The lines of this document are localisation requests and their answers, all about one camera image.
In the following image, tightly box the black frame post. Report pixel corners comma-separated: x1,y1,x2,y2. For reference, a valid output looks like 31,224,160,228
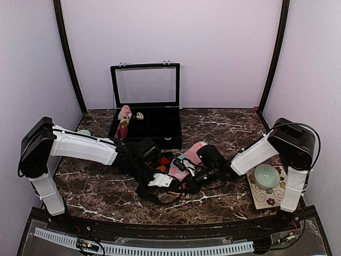
257,0,290,116
53,0,87,115

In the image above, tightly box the black front rail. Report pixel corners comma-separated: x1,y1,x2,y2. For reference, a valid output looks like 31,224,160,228
29,206,320,241

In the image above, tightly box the pale green bowl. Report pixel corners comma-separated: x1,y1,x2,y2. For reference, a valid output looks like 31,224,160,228
254,164,280,190

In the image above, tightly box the black display box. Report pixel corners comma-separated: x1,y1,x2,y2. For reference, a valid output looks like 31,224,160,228
108,62,183,149

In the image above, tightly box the floral patterned mat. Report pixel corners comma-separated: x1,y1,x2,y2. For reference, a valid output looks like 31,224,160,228
247,165,287,210

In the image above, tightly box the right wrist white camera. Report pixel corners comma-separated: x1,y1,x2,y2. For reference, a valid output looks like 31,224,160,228
183,159,197,177

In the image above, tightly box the black argyle sock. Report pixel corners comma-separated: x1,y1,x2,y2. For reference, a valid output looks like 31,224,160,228
148,152,175,173

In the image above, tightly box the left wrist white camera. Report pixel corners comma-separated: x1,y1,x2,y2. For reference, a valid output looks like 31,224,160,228
148,173,173,188

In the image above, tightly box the white slotted cable duct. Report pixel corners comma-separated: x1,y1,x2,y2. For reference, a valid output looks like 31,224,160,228
33,227,255,255

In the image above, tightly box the wrist white camera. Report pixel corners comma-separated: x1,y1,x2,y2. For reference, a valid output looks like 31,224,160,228
148,173,173,188
183,159,197,177

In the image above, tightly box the left black frame post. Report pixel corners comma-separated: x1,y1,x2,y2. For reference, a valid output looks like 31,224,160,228
53,0,87,115

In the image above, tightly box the pink patterned sock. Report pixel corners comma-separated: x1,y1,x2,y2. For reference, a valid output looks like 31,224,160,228
168,141,207,181

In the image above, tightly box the rolled pink sock in box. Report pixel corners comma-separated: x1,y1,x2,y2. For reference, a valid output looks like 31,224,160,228
114,105,132,139

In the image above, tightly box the small circuit board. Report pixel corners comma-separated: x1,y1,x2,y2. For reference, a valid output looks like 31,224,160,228
76,239,100,252

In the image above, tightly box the small white ring object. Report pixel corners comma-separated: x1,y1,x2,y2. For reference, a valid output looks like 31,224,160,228
136,112,144,120

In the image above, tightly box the right black frame post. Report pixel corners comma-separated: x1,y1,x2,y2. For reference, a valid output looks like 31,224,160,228
257,0,290,116

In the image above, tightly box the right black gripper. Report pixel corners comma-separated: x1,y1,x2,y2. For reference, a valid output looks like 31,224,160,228
176,165,218,195

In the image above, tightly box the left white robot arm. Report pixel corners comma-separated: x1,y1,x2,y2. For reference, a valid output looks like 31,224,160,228
18,117,160,233

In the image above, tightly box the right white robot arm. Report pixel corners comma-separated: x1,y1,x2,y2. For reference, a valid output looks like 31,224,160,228
174,118,321,231

